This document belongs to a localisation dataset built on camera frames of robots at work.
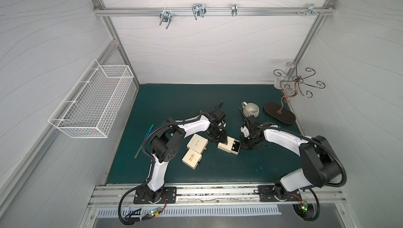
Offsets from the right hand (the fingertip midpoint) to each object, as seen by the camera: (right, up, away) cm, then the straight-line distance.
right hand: (241, 146), depth 89 cm
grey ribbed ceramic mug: (+10, +20, +16) cm, 27 cm away
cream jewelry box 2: (-25, +2, -1) cm, 26 cm away
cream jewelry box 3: (-28, -5, -7) cm, 29 cm away
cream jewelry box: (-9, 0, -2) cm, 9 cm away
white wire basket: (-72, +23, -20) cm, 79 cm away
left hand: (-10, +2, -1) cm, 10 cm away
